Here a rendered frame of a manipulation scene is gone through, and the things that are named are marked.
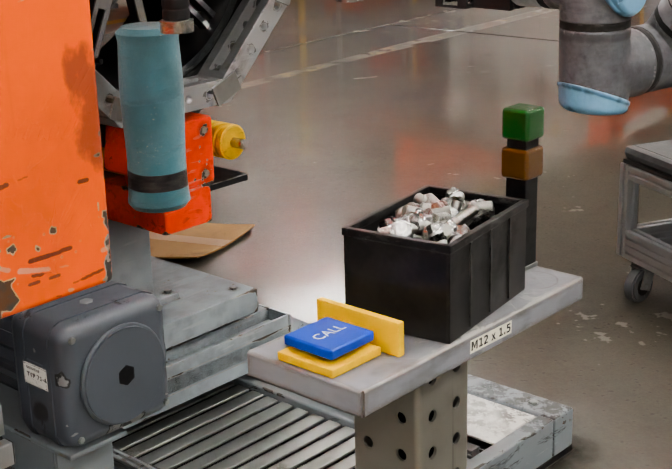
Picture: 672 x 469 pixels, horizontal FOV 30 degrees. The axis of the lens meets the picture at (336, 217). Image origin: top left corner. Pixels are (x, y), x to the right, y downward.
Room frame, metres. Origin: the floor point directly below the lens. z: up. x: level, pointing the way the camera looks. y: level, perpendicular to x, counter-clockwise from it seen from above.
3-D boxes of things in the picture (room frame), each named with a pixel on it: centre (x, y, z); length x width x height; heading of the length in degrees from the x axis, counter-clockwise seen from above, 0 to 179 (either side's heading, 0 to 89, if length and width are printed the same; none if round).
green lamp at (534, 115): (1.52, -0.24, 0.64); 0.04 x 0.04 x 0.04; 48
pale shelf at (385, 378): (1.37, -0.10, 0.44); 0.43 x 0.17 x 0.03; 138
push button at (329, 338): (1.25, 0.01, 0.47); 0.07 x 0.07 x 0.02; 48
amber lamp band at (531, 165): (1.52, -0.24, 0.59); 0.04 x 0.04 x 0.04; 48
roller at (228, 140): (2.06, 0.25, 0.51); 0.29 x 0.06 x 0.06; 48
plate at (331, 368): (1.25, 0.01, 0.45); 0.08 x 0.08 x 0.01; 48
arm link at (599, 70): (1.60, -0.35, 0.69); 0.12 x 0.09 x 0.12; 124
